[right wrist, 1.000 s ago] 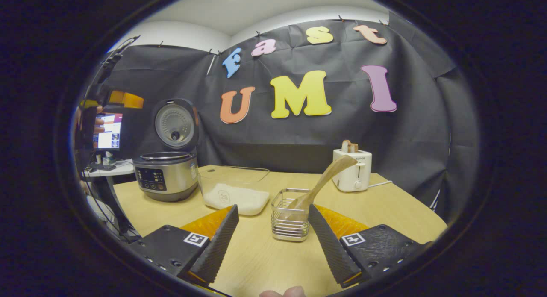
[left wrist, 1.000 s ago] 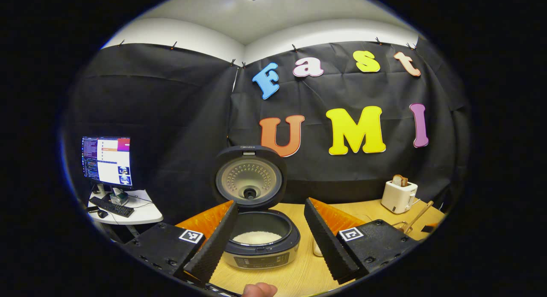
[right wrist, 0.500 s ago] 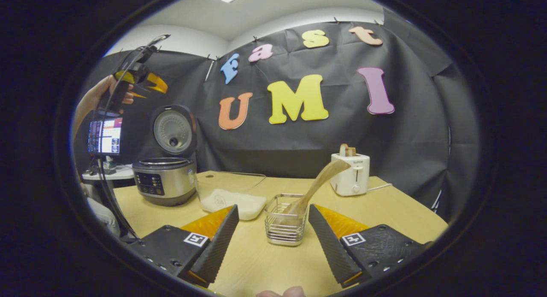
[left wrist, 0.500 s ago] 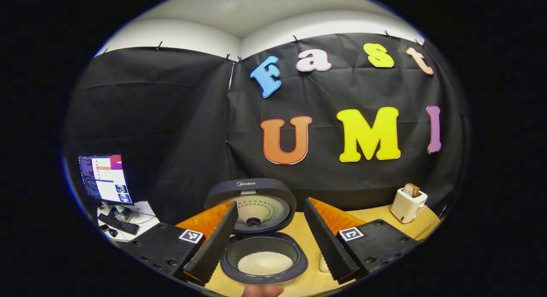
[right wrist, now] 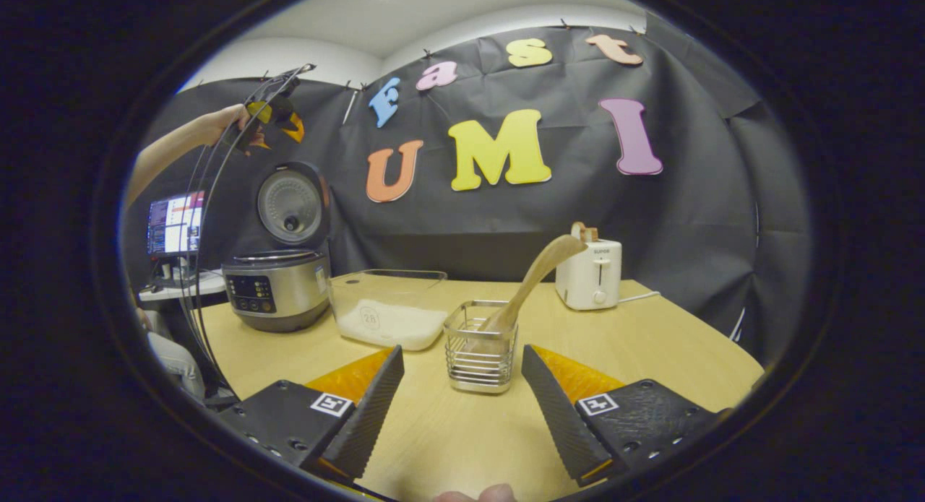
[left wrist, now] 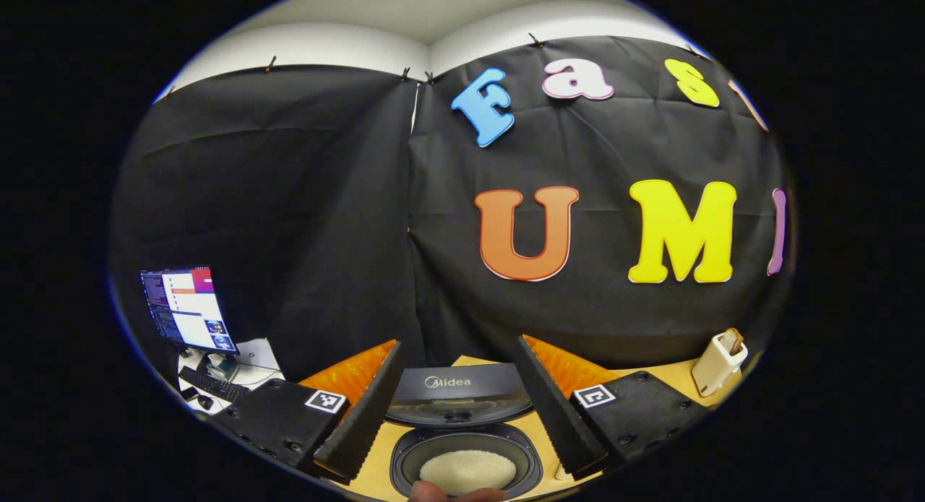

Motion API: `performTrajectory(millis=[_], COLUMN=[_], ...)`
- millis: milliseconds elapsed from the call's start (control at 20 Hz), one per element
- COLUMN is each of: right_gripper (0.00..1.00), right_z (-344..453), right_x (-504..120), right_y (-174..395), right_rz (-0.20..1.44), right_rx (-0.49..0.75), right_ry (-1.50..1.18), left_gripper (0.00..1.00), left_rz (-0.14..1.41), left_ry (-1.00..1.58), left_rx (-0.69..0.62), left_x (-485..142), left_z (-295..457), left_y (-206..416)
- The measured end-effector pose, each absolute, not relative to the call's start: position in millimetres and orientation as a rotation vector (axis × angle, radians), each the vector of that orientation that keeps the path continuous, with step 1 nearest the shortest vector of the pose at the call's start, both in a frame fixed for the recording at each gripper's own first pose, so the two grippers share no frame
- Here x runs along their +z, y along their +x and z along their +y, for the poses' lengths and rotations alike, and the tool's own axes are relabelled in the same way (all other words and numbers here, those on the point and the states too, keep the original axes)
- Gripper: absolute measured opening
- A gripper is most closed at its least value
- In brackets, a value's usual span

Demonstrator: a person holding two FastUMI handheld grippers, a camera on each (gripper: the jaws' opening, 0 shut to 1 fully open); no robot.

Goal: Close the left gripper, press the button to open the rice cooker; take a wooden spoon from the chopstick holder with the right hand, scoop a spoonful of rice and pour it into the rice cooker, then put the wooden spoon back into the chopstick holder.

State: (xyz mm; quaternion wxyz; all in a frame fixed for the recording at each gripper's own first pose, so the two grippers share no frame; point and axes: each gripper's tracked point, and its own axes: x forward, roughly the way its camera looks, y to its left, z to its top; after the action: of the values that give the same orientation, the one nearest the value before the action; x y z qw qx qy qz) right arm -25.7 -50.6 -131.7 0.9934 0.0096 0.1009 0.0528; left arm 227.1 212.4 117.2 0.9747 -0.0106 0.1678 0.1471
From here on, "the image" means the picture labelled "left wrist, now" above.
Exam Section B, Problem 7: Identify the white desk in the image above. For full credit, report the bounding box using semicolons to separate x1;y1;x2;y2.
177;337;286;416

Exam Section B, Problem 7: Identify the computer monitor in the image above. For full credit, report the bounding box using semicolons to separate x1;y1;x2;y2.
140;266;239;355

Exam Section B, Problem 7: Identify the white rice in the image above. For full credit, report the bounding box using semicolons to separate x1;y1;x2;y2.
419;450;517;497

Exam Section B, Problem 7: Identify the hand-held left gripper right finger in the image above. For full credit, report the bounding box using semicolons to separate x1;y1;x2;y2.
515;334;713;481

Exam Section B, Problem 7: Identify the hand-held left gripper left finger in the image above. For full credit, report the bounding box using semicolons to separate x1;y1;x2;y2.
210;339;405;486

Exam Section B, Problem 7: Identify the grey rice cooker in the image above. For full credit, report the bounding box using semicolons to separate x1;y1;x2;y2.
383;365;544;499

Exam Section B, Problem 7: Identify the black backdrop cloth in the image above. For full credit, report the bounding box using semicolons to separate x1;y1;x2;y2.
108;34;792;387

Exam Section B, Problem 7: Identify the black keyboard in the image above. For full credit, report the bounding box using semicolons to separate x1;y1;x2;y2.
178;365;250;404

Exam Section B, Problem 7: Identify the white toaster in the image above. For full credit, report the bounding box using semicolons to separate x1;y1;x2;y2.
692;332;749;398

